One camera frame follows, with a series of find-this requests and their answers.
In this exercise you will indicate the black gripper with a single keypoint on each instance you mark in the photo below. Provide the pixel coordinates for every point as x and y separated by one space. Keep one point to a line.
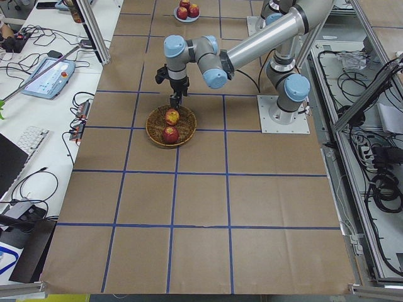
178 84

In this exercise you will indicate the red yellow apple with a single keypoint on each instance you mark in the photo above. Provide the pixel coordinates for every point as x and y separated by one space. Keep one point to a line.
172 117

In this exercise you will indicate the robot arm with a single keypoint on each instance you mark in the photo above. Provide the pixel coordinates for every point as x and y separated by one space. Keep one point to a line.
272 10
297 18

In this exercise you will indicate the wicker basket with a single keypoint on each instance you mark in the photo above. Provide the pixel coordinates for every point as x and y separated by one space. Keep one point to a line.
155 124

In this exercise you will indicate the dark red apple in basket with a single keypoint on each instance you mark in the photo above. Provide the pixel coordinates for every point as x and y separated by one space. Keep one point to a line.
170 135

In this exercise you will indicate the light blue plate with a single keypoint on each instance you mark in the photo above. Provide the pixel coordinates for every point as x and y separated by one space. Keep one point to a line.
189 20

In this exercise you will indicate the red apple on plate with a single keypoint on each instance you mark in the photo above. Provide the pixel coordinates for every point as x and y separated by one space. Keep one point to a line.
182 13
193 11
185 3

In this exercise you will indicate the teach pendant tablet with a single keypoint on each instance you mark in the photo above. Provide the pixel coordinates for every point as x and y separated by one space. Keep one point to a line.
50 84

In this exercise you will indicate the white keyboard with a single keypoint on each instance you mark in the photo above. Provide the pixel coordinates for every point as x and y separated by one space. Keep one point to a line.
31 140

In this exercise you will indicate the aluminium frame post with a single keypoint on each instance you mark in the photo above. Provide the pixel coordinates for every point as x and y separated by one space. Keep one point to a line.
93 31

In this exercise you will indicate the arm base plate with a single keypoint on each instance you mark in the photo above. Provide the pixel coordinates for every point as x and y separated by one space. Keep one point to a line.
275 121

